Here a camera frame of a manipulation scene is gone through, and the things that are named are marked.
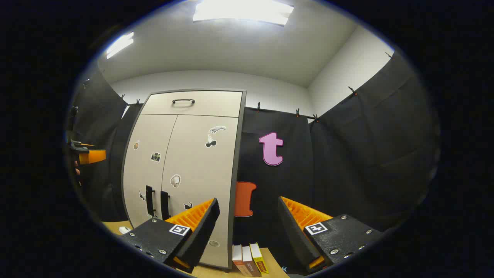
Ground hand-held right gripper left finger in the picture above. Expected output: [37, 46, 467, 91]
[118, 198, 220, 275]

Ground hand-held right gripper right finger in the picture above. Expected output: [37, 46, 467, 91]
[278, 196, 384, 275]

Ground beige cabinet door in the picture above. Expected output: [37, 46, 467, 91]
[123, 114, 178, 228]
[160, 115, 239, 269]

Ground beige double-door shoe cabinet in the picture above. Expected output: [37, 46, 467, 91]
[121, 89, 247, 271]

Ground yellow book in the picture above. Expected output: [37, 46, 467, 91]
[250, 242, 269, 275]

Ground reddish brown book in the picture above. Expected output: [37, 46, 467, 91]
[232, 244, 251, 276]

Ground dark brown book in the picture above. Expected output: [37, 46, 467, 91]
[242, 246, 262, 277]

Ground black backdrop cloth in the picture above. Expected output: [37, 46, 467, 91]
[71, 52, 440, 271]

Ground small ceiling light panel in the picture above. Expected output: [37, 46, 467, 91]
[106, 32, 134, 59]

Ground black backdrop clips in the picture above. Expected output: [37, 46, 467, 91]
[83, 52, 392, 123]

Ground large ceiling light panel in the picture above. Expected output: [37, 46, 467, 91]
[193, 0, 294, 26]

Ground beige cabinet drawer black handle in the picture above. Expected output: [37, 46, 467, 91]
[140, 91, 244, 118]

